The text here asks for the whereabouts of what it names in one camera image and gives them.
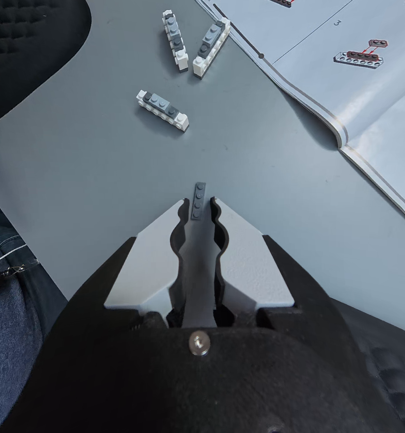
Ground white grey lego brick strip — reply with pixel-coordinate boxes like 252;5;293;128
136;89;190;133
162;9;190;73
192;18;231;80

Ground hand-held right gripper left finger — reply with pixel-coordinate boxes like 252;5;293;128
104;199;189;327

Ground black quilted wrist rest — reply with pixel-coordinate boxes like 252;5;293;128
329;298;405;433
0;0;92;127

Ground dark grey lego plate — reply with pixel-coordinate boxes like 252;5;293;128
191;182;206;221

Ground lego instruction booklet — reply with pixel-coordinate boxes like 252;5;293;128
194;0;405;232

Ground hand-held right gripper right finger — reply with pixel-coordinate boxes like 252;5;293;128
210;197;295;327

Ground person's blue jeans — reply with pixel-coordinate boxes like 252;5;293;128
0;189;69;305

